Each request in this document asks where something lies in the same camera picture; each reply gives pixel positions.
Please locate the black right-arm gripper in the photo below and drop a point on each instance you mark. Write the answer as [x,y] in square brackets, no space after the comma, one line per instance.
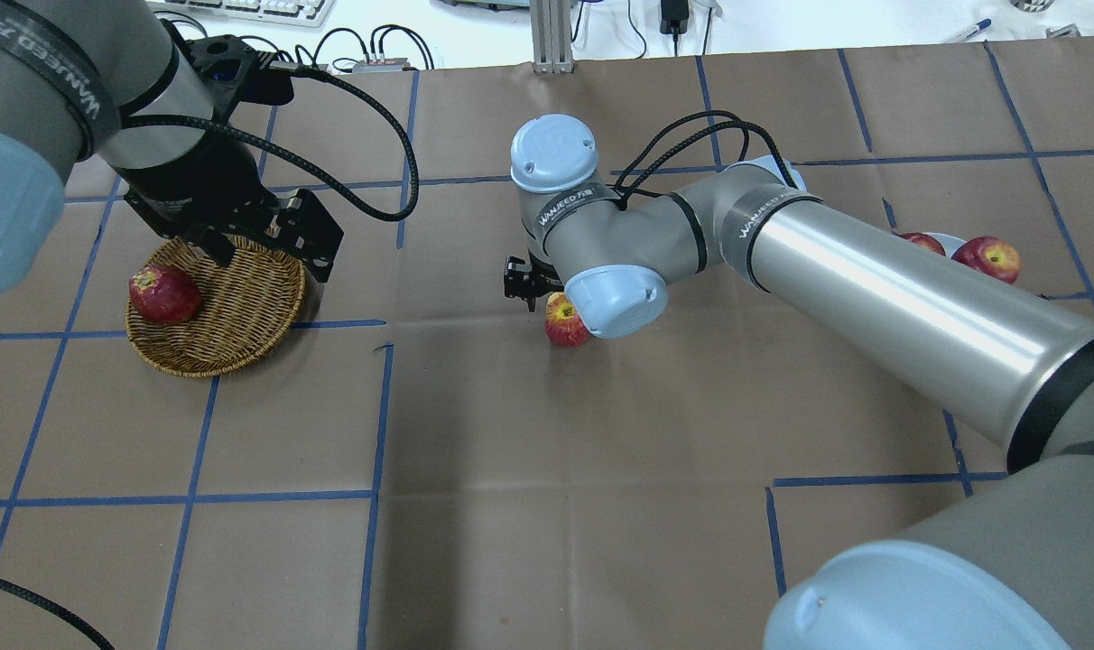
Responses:
[521,279]

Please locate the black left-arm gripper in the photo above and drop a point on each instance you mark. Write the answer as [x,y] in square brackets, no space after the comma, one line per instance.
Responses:
[197,185]

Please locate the yellow-red apple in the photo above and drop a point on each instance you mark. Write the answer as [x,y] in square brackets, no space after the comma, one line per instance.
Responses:
[562,323]

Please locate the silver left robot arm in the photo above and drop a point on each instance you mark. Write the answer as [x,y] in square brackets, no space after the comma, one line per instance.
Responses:
[107,78]

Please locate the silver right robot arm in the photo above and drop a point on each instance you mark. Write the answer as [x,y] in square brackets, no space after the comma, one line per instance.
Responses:
[1012,568]

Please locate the round wicker basket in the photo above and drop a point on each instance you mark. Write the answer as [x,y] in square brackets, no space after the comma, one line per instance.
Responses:
[247,309]

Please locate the dark red basket apple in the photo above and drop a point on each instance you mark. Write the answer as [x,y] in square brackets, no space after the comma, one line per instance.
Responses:
[164,294]

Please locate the red plate apple back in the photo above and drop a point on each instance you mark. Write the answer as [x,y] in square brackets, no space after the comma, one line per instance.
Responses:
[926,241]

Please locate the red plate apple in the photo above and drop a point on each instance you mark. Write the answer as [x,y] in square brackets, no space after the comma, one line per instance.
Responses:
[926,241]
[991,256]

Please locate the light blue plate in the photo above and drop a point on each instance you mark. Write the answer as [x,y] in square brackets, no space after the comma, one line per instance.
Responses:
[950,244]

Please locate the red plate apple left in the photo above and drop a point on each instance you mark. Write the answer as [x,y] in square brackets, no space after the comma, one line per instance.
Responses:
[991,256]

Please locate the white keyboard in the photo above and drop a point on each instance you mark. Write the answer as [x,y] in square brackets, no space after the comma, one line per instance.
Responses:
[308,14]

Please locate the black power adapter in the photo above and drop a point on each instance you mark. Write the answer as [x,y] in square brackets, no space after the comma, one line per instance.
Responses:
[674,17]

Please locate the white blue pen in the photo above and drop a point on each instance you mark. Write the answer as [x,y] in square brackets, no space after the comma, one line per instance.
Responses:
[972,31]

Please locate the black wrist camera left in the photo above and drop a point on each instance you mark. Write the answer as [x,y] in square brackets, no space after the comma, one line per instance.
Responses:
[233,72]

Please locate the aluminium frame post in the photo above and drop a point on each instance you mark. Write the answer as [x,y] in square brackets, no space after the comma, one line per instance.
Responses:
[551,32]

